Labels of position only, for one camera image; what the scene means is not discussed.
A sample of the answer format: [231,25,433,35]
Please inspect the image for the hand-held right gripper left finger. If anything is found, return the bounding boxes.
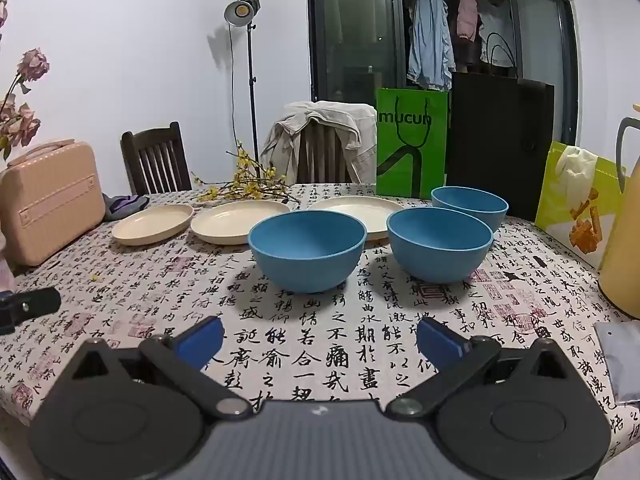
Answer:
[62,316,253,422]

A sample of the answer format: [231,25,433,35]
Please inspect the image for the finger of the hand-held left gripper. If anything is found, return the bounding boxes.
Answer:
[0,287,62,336]

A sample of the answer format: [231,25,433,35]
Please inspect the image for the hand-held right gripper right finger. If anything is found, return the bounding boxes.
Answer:
[386,316,581,422]

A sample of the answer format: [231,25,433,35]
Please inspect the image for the blue bowl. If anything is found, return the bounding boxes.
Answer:
[248,211,367,295]
[386,207,494,283]
[431,186,509,233]

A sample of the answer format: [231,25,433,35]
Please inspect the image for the calligraphy printed tablecloth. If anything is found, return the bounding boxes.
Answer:
[0,182,640,471]

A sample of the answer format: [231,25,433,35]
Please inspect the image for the pink hard-shell suitcase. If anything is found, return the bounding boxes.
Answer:
[0,141,107,267]

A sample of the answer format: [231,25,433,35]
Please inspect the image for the small cream plate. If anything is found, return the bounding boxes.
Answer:
[112,204,195,247]

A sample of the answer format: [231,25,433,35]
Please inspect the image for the grey purple cloth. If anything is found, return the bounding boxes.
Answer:
[102,192,150,222]

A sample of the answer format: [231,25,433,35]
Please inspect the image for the yellow blossom branch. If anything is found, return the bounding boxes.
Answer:
[191,141,301,206]

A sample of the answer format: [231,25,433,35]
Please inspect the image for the yellow-green snack bag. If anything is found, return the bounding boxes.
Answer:
[535,141,626,271]

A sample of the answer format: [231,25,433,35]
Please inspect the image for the green paper bag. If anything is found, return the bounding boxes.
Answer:
[376,87,449,199]

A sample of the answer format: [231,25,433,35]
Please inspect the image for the grey flat object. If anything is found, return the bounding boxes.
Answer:
[599,321,640,405]

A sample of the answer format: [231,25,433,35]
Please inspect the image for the dark wooden chair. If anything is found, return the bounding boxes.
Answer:
[120,121,193,196]

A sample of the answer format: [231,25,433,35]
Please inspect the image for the black paper bag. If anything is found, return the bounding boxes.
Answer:
[445,32,556,223]

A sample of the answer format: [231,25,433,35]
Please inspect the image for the yellow thermos jug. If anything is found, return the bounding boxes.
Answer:
[597,105,640,321]

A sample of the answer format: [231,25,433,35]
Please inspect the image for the wooden chair under jacket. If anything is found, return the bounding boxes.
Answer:
[297,122,353,184]

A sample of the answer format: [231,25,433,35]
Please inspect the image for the pink artificial flowers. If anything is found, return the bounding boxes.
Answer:
[0,0,51,161]

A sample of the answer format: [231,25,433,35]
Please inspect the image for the chair with beige jacket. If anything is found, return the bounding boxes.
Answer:
[259,101,378,185]

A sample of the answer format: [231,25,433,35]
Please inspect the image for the light blue hanging shirt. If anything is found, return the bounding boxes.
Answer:
[406,0,457,88]

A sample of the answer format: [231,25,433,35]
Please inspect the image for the white hanging garment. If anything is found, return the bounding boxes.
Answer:
[479,2,516,67]

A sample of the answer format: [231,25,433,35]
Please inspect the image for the dark sliding glass door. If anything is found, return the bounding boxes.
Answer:
[306,0,588,161]

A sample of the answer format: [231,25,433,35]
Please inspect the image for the pink hanging garment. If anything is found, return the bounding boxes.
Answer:
[456,0,482,41]

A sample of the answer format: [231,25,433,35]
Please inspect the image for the studio light on stand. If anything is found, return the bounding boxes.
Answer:
[223,0,262,166]

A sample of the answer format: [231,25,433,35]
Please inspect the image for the black light cable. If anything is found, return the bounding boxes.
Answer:
[228,24,239,161]

